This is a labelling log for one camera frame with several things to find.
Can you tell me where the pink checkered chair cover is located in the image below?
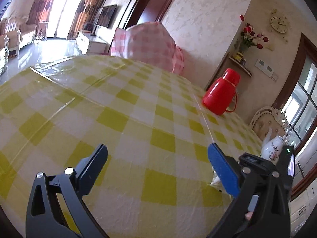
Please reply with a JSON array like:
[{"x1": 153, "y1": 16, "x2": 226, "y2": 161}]
[
  {"x1": 173, "y1": 45, "x2": 185, "y2": 75},
  {"x1": 110, "y1": 22, "x2": 177, "y2": 73}
]

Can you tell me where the brown patterned curtain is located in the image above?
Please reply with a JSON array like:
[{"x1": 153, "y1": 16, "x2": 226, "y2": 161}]
[
  {"x1": 26, "y1": 0, "x2": 62, "y2": 25},
  {"x1": 67, "y1": 0, "x2": 109, "y2": 40}
]

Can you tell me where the red thermos jug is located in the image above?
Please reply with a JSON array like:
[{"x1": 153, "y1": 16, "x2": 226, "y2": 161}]
[{"x1": 202, "y1": 68, "x2": 241, "y2": 116}]

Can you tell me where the white floral teapot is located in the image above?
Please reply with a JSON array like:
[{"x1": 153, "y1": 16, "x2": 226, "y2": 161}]
[{"x1": 261, "y1": 128, "x2": 289, "y2": 165}]

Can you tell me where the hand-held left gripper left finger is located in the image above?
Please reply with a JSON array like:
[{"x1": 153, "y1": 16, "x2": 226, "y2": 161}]
[{"x1": 25, "y1": 143, "x2": 109, "y2": 238}]

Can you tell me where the yellow checkered tablecloth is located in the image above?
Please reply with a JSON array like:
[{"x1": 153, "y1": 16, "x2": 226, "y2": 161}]
[{"x1": 0, "y1": 55, "x2": 264, "y2": 238}]

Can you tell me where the glass paned door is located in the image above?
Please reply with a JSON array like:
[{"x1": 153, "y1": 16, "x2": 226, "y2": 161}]
[{"x1": 272, "y1": 32, "x2": 317, "y2": 201}]

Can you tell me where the white television cabinet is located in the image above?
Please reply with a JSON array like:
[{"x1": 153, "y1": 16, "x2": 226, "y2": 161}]
[{"x1": 75, "y1": 25, "x2": 114, "y2": 55}]

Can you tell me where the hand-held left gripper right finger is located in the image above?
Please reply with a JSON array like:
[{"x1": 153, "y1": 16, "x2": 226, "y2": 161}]
[{"x1": 207, "y1": 142, "x2": 291, "y2": 238}]

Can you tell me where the white wall switch panel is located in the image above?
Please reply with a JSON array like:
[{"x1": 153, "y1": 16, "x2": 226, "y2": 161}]
[{"x1": 256, "y1": 59, "x2": 273, "y2": 74}]

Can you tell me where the round wall clock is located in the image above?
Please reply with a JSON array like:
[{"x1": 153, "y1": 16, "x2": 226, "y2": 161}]
[{"x1": 269, "y1": 15, "x2": 290, "y2": 34}]

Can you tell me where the brown wooden door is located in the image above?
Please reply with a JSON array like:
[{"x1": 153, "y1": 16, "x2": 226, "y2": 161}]
[{"x1": 125, "y1": 0, "x2": 185, "y2": 30}]

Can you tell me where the ornate cream sofa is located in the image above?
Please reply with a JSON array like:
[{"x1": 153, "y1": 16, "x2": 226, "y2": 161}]
[{"x1": 0, "y1": 15, "x2": 37, "y2": 52}]

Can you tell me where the white snack packet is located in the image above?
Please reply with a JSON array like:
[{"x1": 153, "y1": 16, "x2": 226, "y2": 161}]
[{"x1": 210, "y1": 170, "x2": 224, "y2": 192}]

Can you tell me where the flat screen television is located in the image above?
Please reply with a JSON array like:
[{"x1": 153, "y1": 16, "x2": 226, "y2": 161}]
[{"x1": 100, "y1": 4, "x2": 117, "y2": 28}]

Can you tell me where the wooden corner shelf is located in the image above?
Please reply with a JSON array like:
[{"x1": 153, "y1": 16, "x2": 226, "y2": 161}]
[{"x1": 228, "y1": 53, "x2": 253, "y2": 78}]

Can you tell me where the white ornate chair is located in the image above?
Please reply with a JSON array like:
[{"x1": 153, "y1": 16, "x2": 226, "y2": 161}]
[{"x1": 250, "y1": 105, "x2": 291, "y2": 142}]

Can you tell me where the red flower bouquet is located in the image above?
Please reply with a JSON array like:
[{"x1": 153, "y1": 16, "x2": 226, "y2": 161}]
[{"x1": 234, "y1": 15, "x2": 269, "y2": 55}]

